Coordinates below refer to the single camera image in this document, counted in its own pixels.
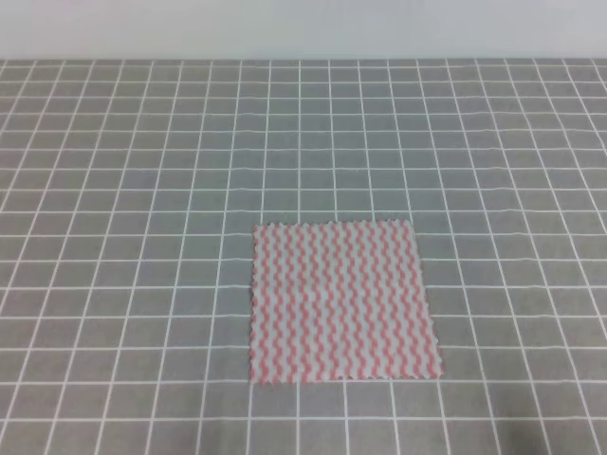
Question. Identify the pink white wavy towel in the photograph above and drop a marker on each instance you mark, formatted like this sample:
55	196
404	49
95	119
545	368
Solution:
339	300

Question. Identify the grey grid tablecloth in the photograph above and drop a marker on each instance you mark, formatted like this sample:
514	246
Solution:
129	192

